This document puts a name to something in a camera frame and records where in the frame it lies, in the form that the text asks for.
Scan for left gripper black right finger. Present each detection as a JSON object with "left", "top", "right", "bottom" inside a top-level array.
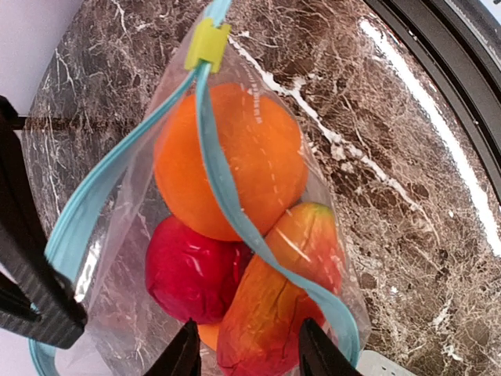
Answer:
[{"left": 298, "top": 318, "right": 360, "bottom": 376}]

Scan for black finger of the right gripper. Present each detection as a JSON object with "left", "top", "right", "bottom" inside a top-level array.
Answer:
[{"left": 1, "top": 97, "right": 86, "bottom": 349}]

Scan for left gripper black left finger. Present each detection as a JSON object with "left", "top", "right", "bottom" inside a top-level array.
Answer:
[{"left": 146, "top": 319, "right": 202, "bottom": 376}]

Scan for orange fake fruit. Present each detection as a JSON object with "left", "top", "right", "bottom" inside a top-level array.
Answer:
[
  {"left": 154, "top": 83, "right": 308, "bottom": 241},
  {"left": 197, "top": 323, "right": 220, "bottom": 352}
]

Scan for red fake apple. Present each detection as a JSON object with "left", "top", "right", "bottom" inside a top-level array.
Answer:
[{"left": 146, "top": 215, "right": 253, "bottom": 324}]

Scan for clear zip top bag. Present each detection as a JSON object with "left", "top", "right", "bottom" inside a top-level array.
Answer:
[{"left": 29, "top": 1, "right": 369, "bottom": 375}]

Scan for white perforated plastic basket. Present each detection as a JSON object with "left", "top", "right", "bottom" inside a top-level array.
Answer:
[{"left": 357, "top": 350, "right": 415, "bottom": 376}]

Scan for black front rail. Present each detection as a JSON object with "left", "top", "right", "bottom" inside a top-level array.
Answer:
[{"left": 367, "top": 1, "right": 500, "bottom": 193}]

